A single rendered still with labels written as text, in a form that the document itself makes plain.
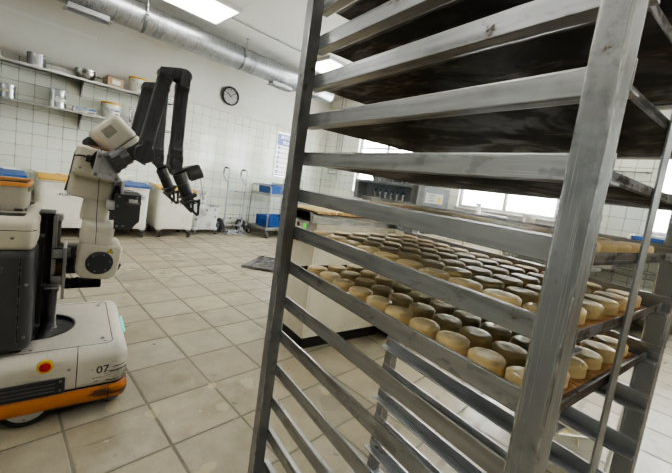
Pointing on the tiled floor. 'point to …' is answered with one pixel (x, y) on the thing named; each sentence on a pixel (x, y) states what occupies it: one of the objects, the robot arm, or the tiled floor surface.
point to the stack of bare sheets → (261, 264)
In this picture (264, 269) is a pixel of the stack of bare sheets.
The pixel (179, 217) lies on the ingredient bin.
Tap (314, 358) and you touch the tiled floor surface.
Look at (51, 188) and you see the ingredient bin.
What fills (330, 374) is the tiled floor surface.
